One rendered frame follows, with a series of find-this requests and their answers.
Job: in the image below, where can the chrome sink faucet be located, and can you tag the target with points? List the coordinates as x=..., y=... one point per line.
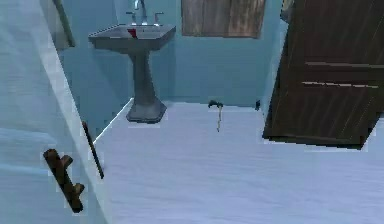
x=143, y=15

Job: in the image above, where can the grey pedestal sink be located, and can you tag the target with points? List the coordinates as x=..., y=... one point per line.
x=141, y=66

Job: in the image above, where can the white room door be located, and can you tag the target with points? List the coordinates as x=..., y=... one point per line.
x=30, y=100

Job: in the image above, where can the small black floor object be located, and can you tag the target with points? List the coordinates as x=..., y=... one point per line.
x=257, y=105

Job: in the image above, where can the black toilet plunger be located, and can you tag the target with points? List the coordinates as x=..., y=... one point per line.
x=218, y=111

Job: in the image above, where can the dark brown wooden cupboard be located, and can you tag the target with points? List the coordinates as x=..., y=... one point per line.
x=330, y=73

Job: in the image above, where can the brown wooden wall cabinet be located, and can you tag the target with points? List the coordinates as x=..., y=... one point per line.
x=221, y=16

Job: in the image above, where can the red pot in sink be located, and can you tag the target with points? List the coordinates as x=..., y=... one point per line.
x=132, y=32

